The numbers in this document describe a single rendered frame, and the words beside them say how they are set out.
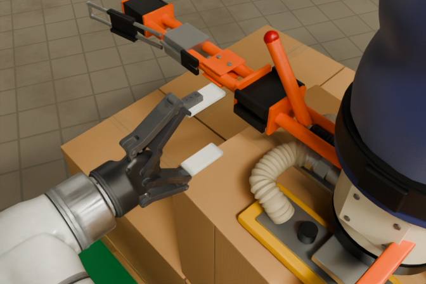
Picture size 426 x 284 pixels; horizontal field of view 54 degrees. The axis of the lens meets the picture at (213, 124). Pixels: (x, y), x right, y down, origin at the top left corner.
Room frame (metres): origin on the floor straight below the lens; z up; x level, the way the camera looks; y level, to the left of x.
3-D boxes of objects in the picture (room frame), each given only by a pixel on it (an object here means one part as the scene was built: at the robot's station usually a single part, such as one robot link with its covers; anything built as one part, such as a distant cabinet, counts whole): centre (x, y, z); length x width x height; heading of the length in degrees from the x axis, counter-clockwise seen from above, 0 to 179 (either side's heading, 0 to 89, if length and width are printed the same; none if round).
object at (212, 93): (0.44, 0.02, 1.14); 0.07 x 0.03 x 0.01; 132
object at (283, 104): (0.51, -0.09, 1.08); 0.10 x 0.08 x 0.06; 132
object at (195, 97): (0.42, 0.04, 1.16); 0.05 x 0.01 x 0.03; 132
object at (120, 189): (0.35, 0.12, 1.08); 0.09 x 0.07 x 0.08; 132
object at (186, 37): (0.67, 0.05, 1.07); 0.07 x 0.07 x 0.04; 42
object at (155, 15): (0.78, 0.14, 1.08); 0.08 x 0.07 x 0.05; 42
